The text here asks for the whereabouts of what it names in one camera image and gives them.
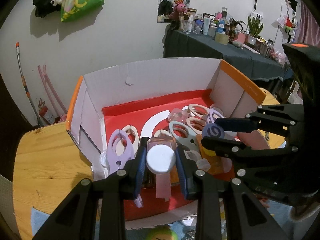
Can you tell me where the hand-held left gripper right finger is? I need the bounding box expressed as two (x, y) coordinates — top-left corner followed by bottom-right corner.
(175, 146), (283, 240)

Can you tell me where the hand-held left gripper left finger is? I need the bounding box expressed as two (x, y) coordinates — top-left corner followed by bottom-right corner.
(32, 137), (148, 240)

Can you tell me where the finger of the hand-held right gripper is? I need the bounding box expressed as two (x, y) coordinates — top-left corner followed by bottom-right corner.
(214, 104), (304, 133)
(201, 136), (303, 193)

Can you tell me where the purple swirl disc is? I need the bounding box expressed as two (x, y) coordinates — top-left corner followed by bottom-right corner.
(202, 123), (226, 140)

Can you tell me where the clear bottle white cap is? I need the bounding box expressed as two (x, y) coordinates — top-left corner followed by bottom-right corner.
(146, 135), (177, 175)

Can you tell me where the clear plastic box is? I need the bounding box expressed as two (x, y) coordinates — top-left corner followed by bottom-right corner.
(167, 107), (188, 123)

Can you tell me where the orange white cardboard box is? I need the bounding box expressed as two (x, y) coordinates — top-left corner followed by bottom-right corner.
(66, 58), (267, 230)

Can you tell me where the person's right forearm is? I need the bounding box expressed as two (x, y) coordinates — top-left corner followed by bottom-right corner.
(289, 200), (320, 223)

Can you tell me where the orange liquid bottle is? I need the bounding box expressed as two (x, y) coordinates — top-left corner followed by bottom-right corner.
(200, 142), (225, 176)

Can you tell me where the pile of pastel plastic clips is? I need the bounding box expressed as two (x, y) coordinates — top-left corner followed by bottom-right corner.
(107, 103), (269, 208)

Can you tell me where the small white cap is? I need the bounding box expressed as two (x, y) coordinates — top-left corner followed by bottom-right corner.
(184, 150), (200, 162)
(196, 160), (210, 172)

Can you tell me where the clear plastic cup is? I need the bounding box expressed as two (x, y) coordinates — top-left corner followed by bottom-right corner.
(100, 150), (112, 168)

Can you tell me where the dark cloth covered table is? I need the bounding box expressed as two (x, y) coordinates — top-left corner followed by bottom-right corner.
(162, 27), (292, 100)

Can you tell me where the green potted plant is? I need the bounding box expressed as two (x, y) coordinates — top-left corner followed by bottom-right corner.
(247, 14), (265, 46)

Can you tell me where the row of cosmetics bottles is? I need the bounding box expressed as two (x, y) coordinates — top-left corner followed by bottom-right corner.
(179, 6), (284, 58)

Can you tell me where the red green plush toy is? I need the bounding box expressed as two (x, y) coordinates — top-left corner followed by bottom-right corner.
(271, 14), (299, 36)

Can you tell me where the pink curtain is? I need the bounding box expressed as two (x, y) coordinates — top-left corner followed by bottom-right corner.
(299, 0), (320, 47)

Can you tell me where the red white cylinder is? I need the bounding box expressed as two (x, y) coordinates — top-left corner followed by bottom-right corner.
(37, 99), (55, 125)

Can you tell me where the pink plastic hanger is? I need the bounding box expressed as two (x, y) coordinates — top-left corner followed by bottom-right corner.
(37, 64), (68, 117)

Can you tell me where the white cabinet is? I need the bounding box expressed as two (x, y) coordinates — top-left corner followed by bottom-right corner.
(255, 0), (287, 45)

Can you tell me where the pink bunny plush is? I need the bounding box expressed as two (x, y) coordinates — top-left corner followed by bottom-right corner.
(173, 0), (188, 18)

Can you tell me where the green shopping bag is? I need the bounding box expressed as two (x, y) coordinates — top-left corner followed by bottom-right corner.
(61, 0), (105, 22)

